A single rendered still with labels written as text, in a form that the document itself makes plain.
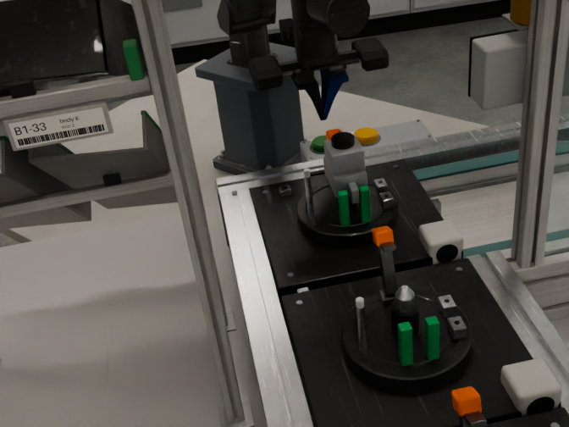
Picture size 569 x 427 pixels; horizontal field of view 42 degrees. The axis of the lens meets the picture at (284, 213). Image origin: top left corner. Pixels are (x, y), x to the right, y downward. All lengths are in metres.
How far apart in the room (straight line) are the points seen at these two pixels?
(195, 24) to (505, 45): 3.29
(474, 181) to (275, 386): 0.52
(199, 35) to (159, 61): 3.40
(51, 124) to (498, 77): 0.46
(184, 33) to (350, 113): 2.59
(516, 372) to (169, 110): 0.42
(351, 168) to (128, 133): 0.73
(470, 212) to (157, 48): 0.62
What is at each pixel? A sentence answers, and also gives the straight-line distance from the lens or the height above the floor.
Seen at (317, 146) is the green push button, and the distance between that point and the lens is 1.20.
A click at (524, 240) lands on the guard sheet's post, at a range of 0.94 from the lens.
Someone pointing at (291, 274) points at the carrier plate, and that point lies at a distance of 0.94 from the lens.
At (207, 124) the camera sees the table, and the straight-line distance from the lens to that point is 1.56.
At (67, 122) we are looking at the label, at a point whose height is 1.28.
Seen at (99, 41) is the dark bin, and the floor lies 1.33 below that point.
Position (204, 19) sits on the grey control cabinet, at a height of 0.24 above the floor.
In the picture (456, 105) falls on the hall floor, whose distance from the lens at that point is 3.43.
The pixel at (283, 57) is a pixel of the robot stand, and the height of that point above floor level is 1.06.
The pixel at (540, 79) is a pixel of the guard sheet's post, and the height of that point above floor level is 1.21.
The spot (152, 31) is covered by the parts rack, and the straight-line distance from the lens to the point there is 0.65.
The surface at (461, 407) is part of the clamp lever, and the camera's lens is 0.66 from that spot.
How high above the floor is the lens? 1.56
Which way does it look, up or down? 34 degrees down
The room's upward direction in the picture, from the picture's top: 8 degrees counter-clockwise
